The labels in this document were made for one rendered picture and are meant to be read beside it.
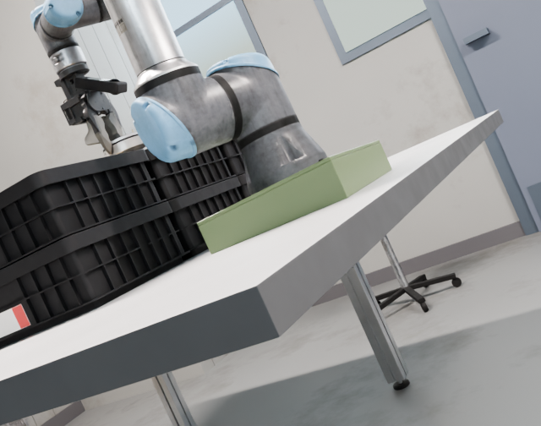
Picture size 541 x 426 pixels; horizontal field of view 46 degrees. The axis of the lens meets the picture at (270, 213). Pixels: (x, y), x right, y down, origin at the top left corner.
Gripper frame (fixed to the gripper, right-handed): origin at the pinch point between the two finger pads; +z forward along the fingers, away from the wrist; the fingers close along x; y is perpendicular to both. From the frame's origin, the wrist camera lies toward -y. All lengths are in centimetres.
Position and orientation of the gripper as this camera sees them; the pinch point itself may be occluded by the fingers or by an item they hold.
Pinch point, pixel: (117, 145)
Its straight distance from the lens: 153.6
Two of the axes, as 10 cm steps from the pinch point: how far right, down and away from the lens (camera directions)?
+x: -3.9, 2.4, -8.9
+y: -8.2, 3.5, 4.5
